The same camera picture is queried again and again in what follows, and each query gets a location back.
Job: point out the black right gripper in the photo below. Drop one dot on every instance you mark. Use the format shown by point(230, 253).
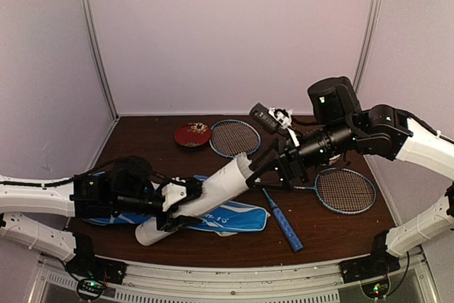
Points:
point(289, 161)

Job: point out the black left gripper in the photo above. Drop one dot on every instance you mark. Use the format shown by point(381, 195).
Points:
point(180, 221)

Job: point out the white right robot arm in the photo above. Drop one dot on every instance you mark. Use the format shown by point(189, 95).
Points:
point(383, 130)

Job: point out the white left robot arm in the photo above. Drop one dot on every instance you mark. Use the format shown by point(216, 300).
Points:
point(92, 197)

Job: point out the blue racket near dish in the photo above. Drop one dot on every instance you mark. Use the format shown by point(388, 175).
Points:
point(232, 137)

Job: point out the blue racket bag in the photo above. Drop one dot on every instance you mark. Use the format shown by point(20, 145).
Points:
point(228, 219)

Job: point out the red floral dish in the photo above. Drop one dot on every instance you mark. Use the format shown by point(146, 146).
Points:
point(192, 135)

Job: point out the blue racket on right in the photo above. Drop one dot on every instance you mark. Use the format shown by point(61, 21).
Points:
point(340, 190)

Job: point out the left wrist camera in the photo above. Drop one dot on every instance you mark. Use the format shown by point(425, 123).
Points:
point(130, 175)

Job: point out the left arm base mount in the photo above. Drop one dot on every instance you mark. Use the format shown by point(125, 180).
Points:
point(93, 276)

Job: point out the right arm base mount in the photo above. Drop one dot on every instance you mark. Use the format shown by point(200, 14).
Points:
point(372, 272)

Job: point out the aluminium front rail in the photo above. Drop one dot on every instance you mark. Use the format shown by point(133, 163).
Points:
point(311, 282)

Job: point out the right aluminium frame post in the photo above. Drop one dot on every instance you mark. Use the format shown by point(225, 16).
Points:
point(370, 28)

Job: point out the aluminium frame post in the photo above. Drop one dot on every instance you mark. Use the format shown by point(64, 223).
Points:
point(370, 28)
point(97, 58)

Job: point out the left aluminium frame post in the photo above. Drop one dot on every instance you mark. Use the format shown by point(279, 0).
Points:
point(97, 58)

